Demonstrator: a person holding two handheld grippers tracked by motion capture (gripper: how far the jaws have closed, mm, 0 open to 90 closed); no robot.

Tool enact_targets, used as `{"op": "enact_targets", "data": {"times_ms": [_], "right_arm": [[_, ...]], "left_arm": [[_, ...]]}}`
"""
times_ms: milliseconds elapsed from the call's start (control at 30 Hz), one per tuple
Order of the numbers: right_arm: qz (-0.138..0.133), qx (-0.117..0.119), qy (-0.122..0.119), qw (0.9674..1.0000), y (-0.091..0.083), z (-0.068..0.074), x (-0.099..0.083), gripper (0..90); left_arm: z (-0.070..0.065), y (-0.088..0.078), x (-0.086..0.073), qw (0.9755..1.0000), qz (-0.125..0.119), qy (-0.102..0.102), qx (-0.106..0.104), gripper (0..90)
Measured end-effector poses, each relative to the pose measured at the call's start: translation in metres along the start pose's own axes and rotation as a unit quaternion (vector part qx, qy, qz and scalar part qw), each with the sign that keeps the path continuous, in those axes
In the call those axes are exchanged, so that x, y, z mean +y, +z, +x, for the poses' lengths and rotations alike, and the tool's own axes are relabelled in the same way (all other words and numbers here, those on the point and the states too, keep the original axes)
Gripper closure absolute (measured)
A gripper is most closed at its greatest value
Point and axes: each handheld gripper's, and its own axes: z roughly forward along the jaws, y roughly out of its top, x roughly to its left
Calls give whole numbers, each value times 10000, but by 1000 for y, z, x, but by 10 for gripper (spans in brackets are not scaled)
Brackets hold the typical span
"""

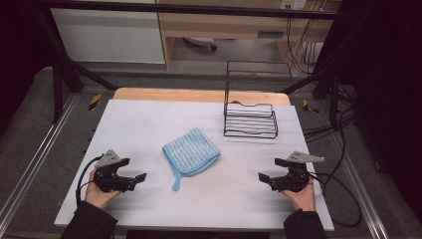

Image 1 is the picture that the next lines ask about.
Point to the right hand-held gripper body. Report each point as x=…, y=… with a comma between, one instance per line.
x=293, y=181

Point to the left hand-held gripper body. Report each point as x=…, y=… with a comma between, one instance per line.
x=107, y=181

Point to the blue striped towel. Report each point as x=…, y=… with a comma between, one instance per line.
x=190, y=152

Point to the person's left hand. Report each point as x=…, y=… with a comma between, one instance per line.
x=98, y=199

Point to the person's right hand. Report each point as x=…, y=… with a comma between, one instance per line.
x=305, y=199

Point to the white table board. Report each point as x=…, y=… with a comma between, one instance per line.
x=166, y=113

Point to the wooden table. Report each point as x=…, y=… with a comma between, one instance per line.
x=185, y=94

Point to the white cabinet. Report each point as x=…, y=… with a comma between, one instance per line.
x=109, y=36

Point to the black curtain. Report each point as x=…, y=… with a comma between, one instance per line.
x=388, y=83
x=20, y=49

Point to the white chair base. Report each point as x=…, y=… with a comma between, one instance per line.
x=200, y=41

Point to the white power strip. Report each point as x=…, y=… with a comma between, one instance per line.
x=293, y=4

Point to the aluminium floor rail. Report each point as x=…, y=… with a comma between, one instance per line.
x=360, y=189
x=36, y=156

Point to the black metal frame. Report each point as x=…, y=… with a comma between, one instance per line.
x=199, y=8

